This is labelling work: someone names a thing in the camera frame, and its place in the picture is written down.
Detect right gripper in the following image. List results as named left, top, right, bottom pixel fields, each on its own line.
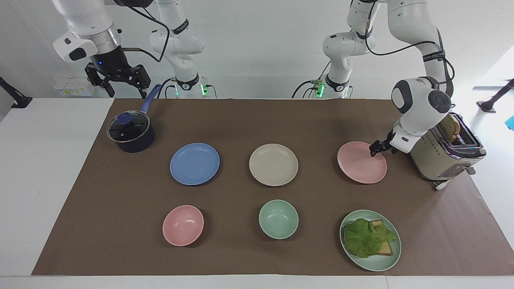
left=84, top=45, right=152, bottom=99

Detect white socket box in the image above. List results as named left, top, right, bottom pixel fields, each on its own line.
left=53, top=78, right=92, bottom=96

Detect glass lid with blue knob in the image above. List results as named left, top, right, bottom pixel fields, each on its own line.
left=107, top=111, right=151, bottom=144

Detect dark blue pot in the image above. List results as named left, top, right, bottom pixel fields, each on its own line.
left=106, top=84, right=163, bottom=153

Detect black stand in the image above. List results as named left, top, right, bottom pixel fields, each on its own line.
left=476, top=78, right=514, bottom=113
left=0, top=76, right=33, bottom=109

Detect blue plate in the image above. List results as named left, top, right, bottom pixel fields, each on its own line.
left=169, top=142, right=221, bottom=186

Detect pink bowl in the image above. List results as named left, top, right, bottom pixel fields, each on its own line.
left=162, top=205, right=205, bottom=246

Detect beige plate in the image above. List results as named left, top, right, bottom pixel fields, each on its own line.
left=249, top=143, right=299, bottom=187

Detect green bowl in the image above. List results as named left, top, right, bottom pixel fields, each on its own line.
left=258, top=199, right=300, bottom=240

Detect pink plate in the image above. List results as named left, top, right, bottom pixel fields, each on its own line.
left=337, top=141, right=388, bottom=185

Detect green lettuce leaf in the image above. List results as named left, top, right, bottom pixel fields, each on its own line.
left=343, top=218, right=399, bottom=258

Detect toasted bread slice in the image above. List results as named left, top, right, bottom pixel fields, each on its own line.
left=363, top=220, right=394, bottom=256

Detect green plate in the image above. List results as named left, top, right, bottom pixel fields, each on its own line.
left=340, top=209, right=402, bottom=272

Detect silver toaster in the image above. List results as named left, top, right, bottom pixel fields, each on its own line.
left=409, top=114, right=487, bottom=182

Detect bread slice in toaster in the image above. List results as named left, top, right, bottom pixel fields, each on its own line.
left=438, top=115, right=462, bottom=142

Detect black cable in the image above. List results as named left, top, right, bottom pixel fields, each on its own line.
left=116, top=2, right=171, bottom=63
left=157, top=79, right=178, bottom=99
left=361, top=16, right=456, bottom=99
left=292, top=60, right=332, bottom=99

